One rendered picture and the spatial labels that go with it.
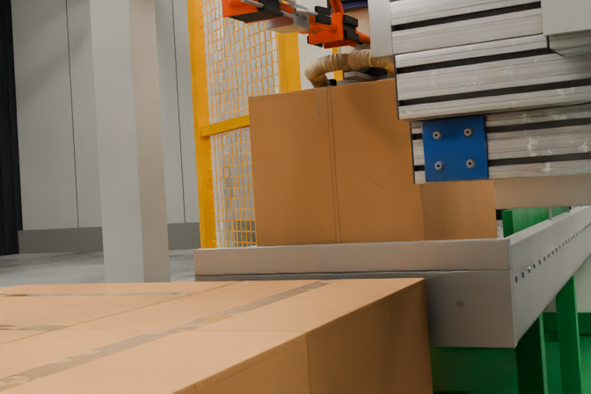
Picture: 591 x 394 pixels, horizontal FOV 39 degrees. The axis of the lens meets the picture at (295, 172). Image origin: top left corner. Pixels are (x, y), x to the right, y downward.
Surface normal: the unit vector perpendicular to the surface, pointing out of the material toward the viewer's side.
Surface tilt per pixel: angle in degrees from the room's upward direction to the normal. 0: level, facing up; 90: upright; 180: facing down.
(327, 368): 90
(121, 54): 90
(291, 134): 90
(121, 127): 90
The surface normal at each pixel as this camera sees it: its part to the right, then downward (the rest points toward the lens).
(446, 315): -0.39, 0.00
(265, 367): 0.92, -0.07
